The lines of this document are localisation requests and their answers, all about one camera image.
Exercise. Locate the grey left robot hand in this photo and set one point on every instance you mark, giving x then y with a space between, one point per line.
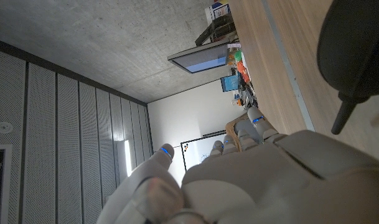
254 180

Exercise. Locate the black rubber air blower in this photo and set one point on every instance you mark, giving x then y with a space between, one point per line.
357 53

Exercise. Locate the blue box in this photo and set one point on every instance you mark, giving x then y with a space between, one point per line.
230 83

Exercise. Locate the black computer monitor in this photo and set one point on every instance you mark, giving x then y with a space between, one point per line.
203 59

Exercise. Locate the black desk rack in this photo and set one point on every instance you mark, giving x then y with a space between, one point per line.
218 29

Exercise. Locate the white canister blue label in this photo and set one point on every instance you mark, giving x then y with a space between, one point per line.
218 12

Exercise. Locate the round ceiling detector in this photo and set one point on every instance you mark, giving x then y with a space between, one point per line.
4 127

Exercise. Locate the whiteboard with black frame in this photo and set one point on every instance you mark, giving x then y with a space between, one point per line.
197 152

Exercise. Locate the bright wall lamp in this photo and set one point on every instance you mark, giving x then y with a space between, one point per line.
127 158

